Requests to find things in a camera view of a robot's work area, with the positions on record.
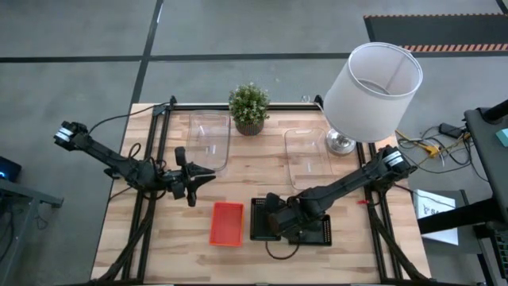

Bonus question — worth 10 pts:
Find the black power adapter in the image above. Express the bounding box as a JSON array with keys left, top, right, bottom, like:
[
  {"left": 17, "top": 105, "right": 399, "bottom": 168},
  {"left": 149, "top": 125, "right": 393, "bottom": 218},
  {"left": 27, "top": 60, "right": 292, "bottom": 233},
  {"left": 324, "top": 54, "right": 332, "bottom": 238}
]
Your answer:
[{"left": 438, "top": 122, "right": 465, "bottom": 139}]

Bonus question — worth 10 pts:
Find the yellow floor cable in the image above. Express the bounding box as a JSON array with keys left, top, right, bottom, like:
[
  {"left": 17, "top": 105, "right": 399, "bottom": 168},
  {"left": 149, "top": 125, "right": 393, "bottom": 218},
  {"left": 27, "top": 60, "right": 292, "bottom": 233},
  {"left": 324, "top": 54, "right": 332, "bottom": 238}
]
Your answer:
[{"left": 395, "top": 129, "right": 474, "bottom": 157}]

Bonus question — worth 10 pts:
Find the black device with blue light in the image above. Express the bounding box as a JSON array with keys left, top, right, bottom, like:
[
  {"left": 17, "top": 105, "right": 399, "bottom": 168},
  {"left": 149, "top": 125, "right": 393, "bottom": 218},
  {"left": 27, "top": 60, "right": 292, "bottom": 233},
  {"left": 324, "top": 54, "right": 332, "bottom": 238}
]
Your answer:
[{"left": 0, "top": 156, "right": 23, "bottom": 184}]

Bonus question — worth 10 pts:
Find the black plastic mesh basket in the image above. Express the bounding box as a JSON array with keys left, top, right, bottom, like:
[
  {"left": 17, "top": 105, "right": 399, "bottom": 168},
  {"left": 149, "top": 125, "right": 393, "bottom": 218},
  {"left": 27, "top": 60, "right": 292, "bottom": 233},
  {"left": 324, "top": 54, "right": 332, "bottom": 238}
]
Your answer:
[
  {"left": 287, "top": 213, "right": 333, "bottom": 246},
  {"left": 249, "top": 197, "right": 282, "bottom": 242}
]

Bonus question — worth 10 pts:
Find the black desk beam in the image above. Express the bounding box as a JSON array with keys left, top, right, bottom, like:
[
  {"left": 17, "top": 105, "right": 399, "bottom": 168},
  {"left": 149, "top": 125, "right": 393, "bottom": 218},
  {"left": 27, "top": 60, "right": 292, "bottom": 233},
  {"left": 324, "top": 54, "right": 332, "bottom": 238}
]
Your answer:
[{"left": 417, "top": 197, "right": 508, "bottom": 235}]

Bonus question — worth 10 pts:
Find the black side desk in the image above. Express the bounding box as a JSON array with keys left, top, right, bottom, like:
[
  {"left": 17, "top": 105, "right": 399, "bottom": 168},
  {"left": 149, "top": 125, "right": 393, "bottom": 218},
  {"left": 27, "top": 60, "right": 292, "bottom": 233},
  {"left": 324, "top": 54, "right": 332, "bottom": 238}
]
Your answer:
[{"left": 463, "top": 106, "right": 508, "bottom": 223}]

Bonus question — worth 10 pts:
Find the white shade chrome table lamp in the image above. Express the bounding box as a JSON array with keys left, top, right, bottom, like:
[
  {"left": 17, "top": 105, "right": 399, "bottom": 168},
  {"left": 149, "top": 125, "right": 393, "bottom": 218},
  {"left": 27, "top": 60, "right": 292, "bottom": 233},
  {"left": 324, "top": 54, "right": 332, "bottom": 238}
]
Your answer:
[{"left": 321, "top": 41, "right": 423, "bottom": 157}]

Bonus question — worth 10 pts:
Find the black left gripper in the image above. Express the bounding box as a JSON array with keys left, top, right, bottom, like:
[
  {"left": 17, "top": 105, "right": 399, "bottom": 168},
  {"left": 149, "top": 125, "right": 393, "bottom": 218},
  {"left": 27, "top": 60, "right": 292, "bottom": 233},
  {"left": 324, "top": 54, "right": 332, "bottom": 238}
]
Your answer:
[{"left": 170, "top": 145, "right": 217, "bottom": 208}]

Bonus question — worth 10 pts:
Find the red plastic mesh basket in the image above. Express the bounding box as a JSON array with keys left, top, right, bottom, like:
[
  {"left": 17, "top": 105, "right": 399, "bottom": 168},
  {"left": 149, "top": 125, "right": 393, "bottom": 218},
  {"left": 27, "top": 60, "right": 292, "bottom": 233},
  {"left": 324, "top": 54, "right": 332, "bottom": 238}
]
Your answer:
[{"left": 209, "top": 201, "right": 245, "bottom": 248}]

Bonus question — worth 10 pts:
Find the white printed paper sheet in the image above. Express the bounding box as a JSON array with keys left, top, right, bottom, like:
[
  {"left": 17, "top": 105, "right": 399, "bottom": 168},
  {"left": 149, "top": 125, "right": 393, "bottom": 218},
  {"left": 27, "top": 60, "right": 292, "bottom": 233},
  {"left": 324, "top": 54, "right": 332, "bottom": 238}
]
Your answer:
[{"left": 412, "top": 189, "right": 461, "bottom": 246}]

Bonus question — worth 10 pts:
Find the grey side table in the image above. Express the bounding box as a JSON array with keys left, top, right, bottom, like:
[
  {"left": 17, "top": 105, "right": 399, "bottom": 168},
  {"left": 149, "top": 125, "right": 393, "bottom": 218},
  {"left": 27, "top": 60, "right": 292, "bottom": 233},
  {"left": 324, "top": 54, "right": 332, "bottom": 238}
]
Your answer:
[{"left": 0, "top": 177, "right": 64, "bottom": 286}]

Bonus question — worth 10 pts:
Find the black left arm base cable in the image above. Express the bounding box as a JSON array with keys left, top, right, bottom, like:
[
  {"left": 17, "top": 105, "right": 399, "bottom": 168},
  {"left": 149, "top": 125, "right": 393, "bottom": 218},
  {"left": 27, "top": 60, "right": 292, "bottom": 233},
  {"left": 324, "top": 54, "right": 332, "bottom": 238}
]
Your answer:
[{"left": 87, "top": 101, "right": 172, "bottom": 135}]

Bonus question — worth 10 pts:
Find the black floor cable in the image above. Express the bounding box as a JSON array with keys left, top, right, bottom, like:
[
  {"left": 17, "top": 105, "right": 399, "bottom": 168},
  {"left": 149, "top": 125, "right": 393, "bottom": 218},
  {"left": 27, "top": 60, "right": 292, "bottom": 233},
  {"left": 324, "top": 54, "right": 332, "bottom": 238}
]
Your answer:
[{"left": 396, "top": 125, "right": 491, "bottom": 178}]

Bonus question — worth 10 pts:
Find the black hazard striped floor mat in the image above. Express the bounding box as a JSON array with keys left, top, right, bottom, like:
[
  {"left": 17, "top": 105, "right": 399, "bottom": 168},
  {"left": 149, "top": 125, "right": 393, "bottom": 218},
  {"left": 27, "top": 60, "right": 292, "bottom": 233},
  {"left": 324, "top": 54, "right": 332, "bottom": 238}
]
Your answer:
[{"left": 364, "top": 14, "right": 508, "bottom": 53}]

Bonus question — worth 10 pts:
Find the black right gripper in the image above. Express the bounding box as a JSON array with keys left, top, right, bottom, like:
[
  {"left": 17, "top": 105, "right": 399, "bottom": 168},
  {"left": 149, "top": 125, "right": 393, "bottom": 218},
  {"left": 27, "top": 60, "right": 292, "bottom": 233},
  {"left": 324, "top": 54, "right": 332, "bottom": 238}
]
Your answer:
[{"left": 264, "top": 191, "right": 318, "bottom": 242}]

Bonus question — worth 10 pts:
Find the clear plastic tray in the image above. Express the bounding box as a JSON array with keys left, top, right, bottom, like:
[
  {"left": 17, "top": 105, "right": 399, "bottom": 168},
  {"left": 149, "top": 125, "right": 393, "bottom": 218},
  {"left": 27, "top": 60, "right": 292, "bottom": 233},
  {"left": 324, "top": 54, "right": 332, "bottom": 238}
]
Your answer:
[
  {"left": 284, "top": 127, "right": 337, "bottom": 192},
  {"left": 186, "top": 110, "right": 233, "bottom": 172}
]

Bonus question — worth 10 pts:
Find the clear lamp cord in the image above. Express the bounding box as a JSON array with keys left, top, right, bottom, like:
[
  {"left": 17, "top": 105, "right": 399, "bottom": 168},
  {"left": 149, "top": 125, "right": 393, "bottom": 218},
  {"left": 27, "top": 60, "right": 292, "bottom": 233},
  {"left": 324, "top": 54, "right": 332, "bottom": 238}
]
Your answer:
[{"left": 300, "top": 94, "right": 327, "bottom": 114}]

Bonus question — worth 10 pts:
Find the black pole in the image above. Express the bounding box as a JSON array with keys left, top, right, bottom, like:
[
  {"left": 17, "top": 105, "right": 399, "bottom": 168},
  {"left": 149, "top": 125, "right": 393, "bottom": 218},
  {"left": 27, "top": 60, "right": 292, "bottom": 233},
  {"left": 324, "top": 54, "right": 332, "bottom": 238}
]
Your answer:
[{"left": 484, "top": 99, "right": 508, "bottom": 122}]

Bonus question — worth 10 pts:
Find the dark keyboard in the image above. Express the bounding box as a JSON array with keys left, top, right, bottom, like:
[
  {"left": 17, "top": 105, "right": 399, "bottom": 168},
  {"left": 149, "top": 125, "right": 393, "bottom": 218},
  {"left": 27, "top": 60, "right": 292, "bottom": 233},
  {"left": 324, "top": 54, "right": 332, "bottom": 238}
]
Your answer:
[{"left": 491, "top": 232, "right": 508, "bottom": 279}]

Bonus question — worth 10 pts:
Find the small green potted plant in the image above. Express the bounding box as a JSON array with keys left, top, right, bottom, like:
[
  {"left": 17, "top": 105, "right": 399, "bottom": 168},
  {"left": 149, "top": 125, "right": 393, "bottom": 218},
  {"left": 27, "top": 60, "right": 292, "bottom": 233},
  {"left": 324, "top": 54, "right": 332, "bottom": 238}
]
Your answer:
[{"left": 228, "top": 82, "right": 271, "bottom": 137}]

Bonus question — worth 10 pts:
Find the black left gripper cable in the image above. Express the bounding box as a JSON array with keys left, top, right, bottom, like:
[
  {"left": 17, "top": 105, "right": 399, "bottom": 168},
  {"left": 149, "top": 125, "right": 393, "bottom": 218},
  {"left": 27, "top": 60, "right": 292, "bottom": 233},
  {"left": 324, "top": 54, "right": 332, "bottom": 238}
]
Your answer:
[{"left": 126, "top": 141, "right": 170, "bottom": 202}]

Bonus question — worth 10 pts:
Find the black aluminium table frame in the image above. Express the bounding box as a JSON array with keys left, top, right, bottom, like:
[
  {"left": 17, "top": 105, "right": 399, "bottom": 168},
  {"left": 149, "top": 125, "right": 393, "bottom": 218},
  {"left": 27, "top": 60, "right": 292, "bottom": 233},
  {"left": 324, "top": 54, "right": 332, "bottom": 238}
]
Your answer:
[{"left": 90, "top": 94, "right": 432, "bottom": 286}]

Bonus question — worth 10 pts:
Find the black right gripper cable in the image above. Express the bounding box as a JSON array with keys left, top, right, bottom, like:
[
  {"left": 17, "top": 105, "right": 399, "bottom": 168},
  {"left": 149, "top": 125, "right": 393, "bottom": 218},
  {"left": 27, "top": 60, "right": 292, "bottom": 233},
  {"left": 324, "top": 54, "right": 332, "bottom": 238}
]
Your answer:
[{"left": 264, "top": 238, "right": 302, "bottom": 261}]

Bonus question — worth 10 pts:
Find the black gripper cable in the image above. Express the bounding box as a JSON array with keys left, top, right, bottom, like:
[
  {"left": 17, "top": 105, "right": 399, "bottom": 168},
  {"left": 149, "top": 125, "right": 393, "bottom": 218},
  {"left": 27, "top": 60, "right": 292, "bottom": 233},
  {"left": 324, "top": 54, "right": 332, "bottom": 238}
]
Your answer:
[
  {"left": 264, "top": 238, "right": 302, "bottom": 261},
  {"left": 126, "top": 141, "right": 170, "bottom": 202}
]

